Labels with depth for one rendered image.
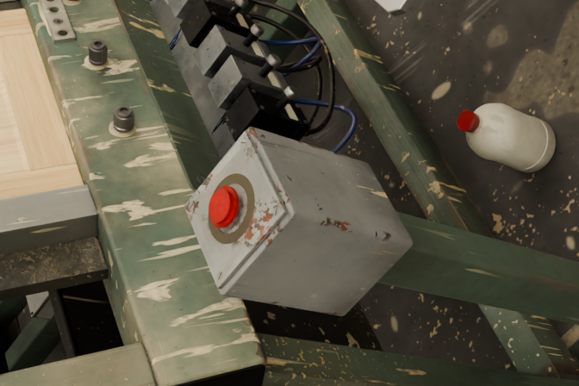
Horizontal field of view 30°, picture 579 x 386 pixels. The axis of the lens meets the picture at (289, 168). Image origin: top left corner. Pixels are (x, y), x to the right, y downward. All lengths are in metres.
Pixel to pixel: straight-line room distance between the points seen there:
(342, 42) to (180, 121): 0.78
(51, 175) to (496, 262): 0.54
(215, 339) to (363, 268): 0.18
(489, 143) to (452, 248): 0.65
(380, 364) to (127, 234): 0.35
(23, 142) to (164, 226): 0.24
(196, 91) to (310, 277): 0.47
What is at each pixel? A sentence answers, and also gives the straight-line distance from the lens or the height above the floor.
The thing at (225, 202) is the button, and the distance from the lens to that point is 1.01.
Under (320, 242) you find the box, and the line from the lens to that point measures 1.01.
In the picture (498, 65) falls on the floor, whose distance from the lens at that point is 2.07.
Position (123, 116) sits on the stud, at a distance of 1.33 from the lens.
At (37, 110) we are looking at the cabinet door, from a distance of 1.43.
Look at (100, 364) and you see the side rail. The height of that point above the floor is 0.95.
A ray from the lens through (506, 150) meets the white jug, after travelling 1.85.
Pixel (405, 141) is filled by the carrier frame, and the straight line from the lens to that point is 1.93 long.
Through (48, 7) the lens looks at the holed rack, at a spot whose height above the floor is 0.89.
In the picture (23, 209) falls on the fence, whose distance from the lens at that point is 1.28.
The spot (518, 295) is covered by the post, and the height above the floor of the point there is 0.49.
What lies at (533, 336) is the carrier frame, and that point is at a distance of 1.69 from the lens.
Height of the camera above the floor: 1.57
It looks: 41 degrees down
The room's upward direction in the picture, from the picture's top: 74 degrees counter-clockwise
